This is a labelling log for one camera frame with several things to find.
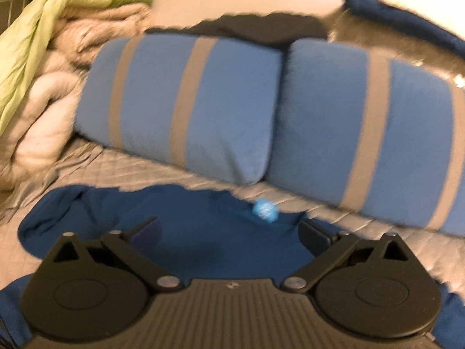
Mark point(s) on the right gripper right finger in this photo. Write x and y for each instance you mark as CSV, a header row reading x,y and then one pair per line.
x,y
330,247

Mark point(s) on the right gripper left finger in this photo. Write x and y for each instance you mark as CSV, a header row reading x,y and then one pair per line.
x,y
129,247

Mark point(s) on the quilted beige bedspread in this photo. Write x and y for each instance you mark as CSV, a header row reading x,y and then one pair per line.
x,y
91,164

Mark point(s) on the blue striped pillow right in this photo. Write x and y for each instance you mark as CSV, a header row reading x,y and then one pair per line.
x,y
373,135

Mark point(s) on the blue striped pillow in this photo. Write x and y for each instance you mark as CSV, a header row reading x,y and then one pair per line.
x,y
373,135
200,103

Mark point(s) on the beige folded comforter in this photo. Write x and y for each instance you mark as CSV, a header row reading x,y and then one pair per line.
x,y
43,124

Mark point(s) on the blue striped pillow left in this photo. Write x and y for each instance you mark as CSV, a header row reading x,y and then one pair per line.
x,y
200,103

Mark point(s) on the black garment behind pillows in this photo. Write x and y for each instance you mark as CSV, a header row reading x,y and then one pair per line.
x,y
274,30

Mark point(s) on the green blanket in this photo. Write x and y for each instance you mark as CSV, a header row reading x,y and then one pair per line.
x,y
24,43

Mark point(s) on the folded dark blue blanket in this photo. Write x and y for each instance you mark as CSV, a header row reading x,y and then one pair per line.
x,y
406,22

